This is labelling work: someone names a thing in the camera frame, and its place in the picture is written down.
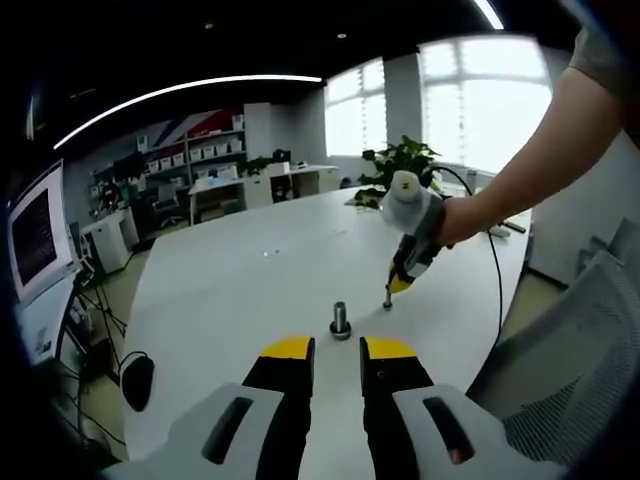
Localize green potted plant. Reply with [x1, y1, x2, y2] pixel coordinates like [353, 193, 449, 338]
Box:
[357, 135, 444, 209]

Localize shelf with white bins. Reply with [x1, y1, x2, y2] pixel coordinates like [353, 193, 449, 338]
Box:
[89, 113, 247, 201]

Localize person's grey shirt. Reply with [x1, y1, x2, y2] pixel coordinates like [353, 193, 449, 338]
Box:
[569, 24, 640, 136]

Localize metal threaded stud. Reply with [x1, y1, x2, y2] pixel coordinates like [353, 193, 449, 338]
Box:
[328, 301, 353, 342]

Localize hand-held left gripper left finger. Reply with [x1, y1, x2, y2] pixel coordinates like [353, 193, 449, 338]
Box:
[102, 335, 316, 480]

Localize office window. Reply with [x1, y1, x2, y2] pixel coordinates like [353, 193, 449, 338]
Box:
[324, 57, 389, 159]
[417, 34, 554, 174]

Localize white office desk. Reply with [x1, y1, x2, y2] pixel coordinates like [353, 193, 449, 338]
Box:
[188, 163, 340, 226]

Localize black tripod stand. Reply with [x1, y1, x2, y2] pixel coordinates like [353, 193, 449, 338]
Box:
[74, 287, 129, 362]

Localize white floor cabinet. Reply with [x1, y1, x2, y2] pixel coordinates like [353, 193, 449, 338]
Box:
[79, 209, 139, 274]

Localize ceiling light strip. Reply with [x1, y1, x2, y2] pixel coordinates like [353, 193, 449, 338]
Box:
[472, 0, 505, 31]
[52, 74, 324, 151]

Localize open white laptop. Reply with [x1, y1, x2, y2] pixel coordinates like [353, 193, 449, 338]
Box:
[7, 159, 84, 361]

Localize grey mesh office chair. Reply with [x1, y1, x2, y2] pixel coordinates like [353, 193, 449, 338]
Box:
[467, 214, 640, 471]

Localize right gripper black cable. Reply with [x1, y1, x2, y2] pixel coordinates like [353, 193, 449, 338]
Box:
[422, 164, 504, 351]

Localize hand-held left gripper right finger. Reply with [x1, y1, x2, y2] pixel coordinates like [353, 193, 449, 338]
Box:
[359, 335, 569, 480]

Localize black computer mouse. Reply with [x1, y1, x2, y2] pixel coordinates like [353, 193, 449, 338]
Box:
[119, 351, 156, 413]

